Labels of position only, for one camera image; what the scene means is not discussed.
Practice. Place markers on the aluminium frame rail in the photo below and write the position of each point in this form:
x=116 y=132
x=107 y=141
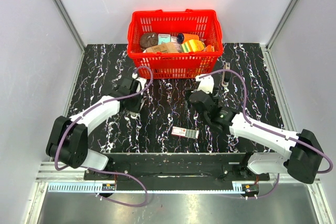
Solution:
x=80 y=180

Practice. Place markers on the brown cardboard package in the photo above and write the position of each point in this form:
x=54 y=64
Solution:
x=163 y=48

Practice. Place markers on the orange cylinder tube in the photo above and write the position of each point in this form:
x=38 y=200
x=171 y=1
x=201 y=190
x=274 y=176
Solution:
x=183 y=37

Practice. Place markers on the red staple box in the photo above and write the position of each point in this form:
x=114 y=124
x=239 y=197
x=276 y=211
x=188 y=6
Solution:
x=187 y=133

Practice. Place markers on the brown round cookie pack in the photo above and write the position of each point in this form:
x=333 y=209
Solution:
x=148 y=40

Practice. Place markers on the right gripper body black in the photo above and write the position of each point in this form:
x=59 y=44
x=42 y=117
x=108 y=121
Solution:
x=214 y=94

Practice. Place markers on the yellow green box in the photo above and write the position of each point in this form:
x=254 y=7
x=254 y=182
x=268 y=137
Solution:
x=192 y=45

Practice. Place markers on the teal white small box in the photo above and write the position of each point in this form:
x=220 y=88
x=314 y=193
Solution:
x=163 y=38

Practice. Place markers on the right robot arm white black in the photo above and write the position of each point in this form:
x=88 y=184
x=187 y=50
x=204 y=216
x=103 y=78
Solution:
x=296 y=154

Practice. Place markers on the red plastic shopping basket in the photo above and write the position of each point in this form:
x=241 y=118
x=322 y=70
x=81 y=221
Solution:
x=175 y=44

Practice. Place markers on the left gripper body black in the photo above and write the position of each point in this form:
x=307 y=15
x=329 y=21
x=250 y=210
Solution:
x=135 y=103

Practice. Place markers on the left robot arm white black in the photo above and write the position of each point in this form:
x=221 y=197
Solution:
x=69 y=136

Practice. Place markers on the orange snack packet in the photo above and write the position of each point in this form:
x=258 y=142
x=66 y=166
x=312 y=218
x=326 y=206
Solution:
x=209 y=48

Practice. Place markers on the staple remover tool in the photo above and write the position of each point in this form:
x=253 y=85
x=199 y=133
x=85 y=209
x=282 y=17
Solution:
x=226 y=75

